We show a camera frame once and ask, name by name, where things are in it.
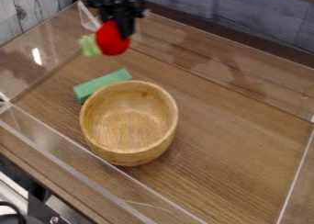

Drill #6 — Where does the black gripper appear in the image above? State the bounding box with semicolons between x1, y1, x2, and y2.
83;0;149;39

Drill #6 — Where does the red plush strawberry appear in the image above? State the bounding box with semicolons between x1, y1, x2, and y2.
79;19;133;58

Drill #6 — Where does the green foam block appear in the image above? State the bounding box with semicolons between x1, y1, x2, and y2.
73;69;133;104

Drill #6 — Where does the wooden bowl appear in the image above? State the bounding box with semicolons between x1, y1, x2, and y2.
81;80;180;166

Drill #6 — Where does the clear acrylic enclosure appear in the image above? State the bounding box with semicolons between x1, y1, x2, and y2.
0;7;314;224

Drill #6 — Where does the black metal bracket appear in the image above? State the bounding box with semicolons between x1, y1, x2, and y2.
26;195;70;224

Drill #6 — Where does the black cable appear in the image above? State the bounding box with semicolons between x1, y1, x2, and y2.
0;200;29;224

